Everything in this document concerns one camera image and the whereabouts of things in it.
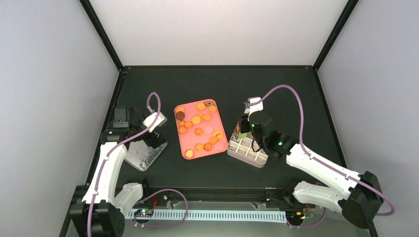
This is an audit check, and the pink cookie tray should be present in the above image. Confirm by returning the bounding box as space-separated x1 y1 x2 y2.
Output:
174 99 228 160

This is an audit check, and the base circuit board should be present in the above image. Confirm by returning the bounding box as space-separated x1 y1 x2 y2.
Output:
133 209 154 219
286 211 313 220

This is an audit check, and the white divided cookie tin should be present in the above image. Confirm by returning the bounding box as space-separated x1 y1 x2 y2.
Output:
227 133 268 168

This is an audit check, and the right base circuit board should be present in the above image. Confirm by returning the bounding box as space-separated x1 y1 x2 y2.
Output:
286 211 313 220

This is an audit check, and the swirl butter cookie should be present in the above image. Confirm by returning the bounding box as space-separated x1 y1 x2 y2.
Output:
195 143 204 152

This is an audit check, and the brown flower jam cookie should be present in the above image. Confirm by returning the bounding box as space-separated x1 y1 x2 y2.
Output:
204 101 215 107

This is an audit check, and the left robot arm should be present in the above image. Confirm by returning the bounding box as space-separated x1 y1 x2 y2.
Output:
70 106 167 237

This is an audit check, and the left base circuit board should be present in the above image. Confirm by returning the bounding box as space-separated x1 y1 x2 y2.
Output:
133 209 154 219

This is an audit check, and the orange rosette butter cookie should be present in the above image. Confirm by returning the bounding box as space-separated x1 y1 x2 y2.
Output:
194 127 204 136

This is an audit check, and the round orange cracker cookie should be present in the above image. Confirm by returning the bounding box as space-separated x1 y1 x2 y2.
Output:
196 102 206 111

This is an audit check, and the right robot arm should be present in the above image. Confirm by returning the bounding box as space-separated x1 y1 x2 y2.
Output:
238 111 384 229

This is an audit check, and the white slotted cable duct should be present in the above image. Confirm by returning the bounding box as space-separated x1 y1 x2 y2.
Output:
125 209 287 223

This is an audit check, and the purple cable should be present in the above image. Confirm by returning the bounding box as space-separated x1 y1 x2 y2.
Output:
260 84 396 229
86 92 189 237

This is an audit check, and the clear plastic tin lid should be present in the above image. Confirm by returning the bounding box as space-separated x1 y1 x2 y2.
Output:
125 137 168 172

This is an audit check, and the chocolate chip cookie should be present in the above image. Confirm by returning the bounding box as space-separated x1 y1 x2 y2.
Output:
203 143 213 152

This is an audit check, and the red marked dotted cracker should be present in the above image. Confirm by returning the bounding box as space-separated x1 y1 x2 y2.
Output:
213 130 223 140

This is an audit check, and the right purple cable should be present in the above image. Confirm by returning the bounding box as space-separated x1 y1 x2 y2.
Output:
260 84 396 229

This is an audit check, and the orange flower cookie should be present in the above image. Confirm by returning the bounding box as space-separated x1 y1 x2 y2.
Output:
208 105 217 113

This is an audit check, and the pale round butter cookie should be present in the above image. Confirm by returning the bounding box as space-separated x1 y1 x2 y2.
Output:
185 149 194 159

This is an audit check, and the pink round cookie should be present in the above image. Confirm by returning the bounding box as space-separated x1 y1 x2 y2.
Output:
214 141 225 151
204 125 213 134

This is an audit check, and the dark chocolate round cookie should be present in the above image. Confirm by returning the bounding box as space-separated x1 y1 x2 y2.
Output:
175 111 185 120

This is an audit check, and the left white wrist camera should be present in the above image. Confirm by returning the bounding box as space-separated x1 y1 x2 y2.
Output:
142 112 167 132

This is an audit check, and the large round sandwich cookie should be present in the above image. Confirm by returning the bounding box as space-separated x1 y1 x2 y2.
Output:
191 115 202 125

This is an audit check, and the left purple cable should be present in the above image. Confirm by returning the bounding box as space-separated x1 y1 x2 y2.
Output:
86 92 189 237

